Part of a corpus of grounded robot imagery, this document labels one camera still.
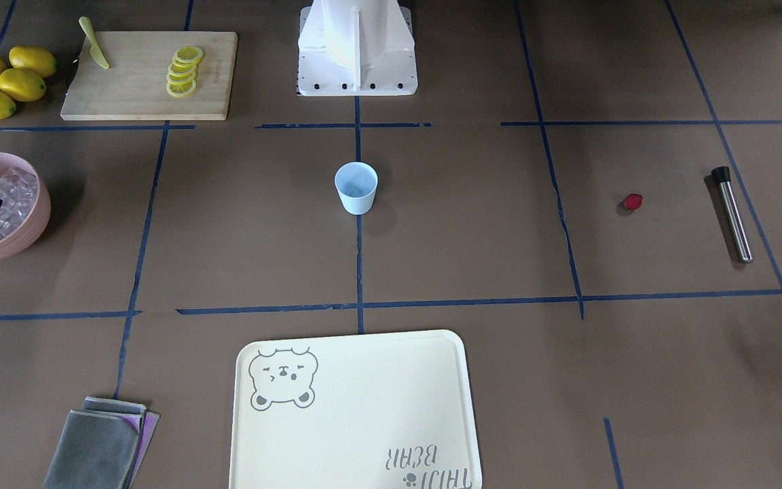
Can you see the light blue cup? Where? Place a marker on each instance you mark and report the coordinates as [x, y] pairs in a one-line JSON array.
[[356, 184]]

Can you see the red strawberry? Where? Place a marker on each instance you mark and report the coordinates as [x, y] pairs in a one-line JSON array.
[[632, 202]]

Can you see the wooden cutting board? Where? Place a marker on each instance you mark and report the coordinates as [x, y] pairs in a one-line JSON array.
[[134, 86]]

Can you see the yellow-green plastic knife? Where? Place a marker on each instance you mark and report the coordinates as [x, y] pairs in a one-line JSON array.
[[95, 51]]

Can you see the lemon slices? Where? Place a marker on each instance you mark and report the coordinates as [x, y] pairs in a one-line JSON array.
[[182, 72]]

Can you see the grey folded cloth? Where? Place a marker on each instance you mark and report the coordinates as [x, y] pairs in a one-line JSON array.
[[102, 445]]

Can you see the cream bear tray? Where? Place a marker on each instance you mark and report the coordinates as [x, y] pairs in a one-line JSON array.
[[381, 410]]

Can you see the stainless steel muddler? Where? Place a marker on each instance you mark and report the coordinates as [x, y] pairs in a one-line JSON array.
[[721, 176]]

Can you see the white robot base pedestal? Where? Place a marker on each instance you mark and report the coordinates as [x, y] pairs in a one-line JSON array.
[[356, 48]]

